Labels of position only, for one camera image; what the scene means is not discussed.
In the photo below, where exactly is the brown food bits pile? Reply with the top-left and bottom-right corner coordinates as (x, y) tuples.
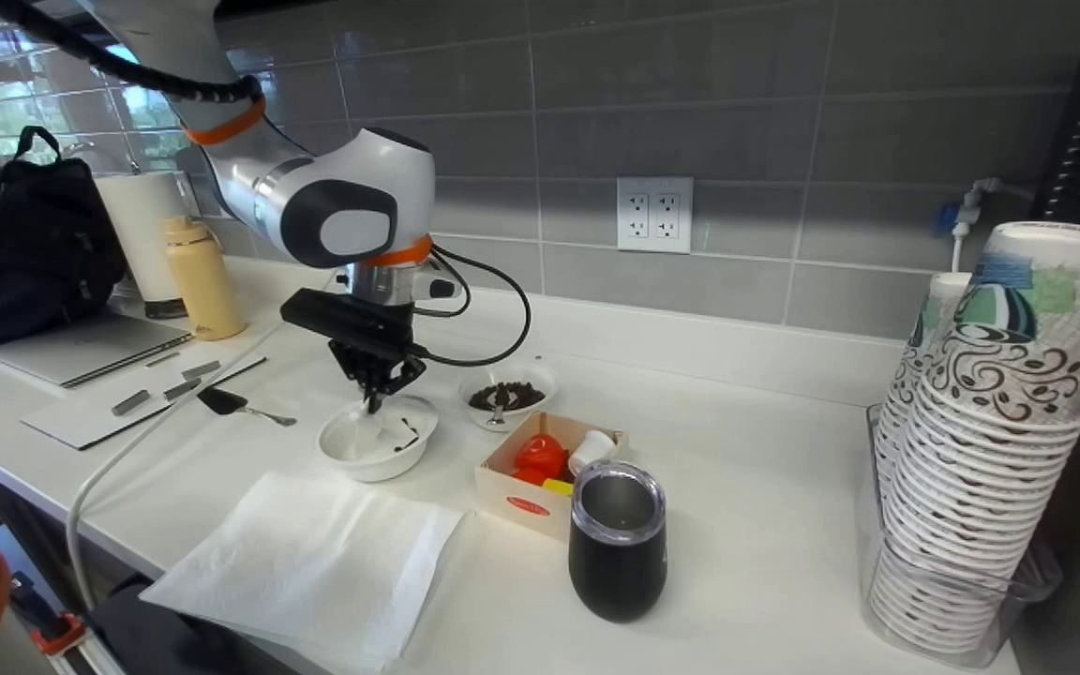
(466, 377), (548, 416)

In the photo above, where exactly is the black bag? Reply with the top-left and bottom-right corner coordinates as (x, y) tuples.
(0, 124), (130, 351)

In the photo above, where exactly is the black steel tumbler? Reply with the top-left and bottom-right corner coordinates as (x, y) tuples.
(567, 457), (672, 625)

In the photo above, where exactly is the white power cable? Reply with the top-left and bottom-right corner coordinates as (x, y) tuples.
(65, 316), (308, 611)

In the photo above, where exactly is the open cardboard box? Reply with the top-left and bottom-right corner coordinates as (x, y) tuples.
(475, 409), (625, 540)

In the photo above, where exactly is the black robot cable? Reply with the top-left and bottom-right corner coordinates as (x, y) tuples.
(0, 0), (535, 370)

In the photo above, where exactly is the white cutting board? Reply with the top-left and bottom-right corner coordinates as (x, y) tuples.
(0, 310), (196, 397)

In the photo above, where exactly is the large embossed white paper towel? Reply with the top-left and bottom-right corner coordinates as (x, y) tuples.
(138, 467), (468, 675)

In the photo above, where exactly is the tan bottle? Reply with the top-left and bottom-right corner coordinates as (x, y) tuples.
(162, 214), (251, 346)

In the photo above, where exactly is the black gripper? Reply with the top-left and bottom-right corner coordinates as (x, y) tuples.
(326, 332), (432, 420)

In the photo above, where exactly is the stack of patterned paper bowls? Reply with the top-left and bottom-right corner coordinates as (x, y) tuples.
(858, 406), (1065, 670)

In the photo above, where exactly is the white paper towel roll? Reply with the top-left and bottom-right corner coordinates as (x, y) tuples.
(95, 167), (196, 316)

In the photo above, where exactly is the white paper with pen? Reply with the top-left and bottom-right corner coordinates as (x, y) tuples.
(23, 351), (268, 455)

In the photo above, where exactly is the black scoop with metal handle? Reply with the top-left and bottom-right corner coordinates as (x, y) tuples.
(196, 385), (298, 431)

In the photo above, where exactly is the patterned paper cup stack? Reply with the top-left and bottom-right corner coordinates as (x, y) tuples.
(870, 219), (1080, 661)

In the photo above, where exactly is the blue white spray bottle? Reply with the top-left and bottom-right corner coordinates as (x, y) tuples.
(930, 174), (1006, 276)

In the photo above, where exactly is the red ball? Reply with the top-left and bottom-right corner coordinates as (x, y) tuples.
(515, 431), (575, 489)

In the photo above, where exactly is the white four-socket wall outlet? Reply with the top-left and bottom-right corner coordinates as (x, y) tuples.
(610, 174), (697, 254)

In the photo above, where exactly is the white bowl with few crumbs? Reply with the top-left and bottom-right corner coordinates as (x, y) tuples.
(316, 389), (441, 489)

